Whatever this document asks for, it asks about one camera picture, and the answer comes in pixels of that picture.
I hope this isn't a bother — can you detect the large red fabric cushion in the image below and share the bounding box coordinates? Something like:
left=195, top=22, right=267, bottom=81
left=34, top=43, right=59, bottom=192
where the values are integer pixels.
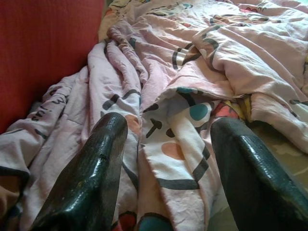
left=0, top=0, right=107, bottom=134

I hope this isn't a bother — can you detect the pink cartoon print blanket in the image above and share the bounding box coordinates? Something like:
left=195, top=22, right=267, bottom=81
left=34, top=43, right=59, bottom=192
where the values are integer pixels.
left=0, top=0, right=308, bottom=231

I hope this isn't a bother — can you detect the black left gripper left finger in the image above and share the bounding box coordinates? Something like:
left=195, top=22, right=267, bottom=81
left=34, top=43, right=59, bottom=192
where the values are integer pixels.
left=30, top=113, right=128, bottom=231

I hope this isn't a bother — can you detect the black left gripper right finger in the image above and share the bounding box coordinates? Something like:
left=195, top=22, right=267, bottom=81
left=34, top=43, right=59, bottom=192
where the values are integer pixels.
left=210, top=118, right=308, bottom=231

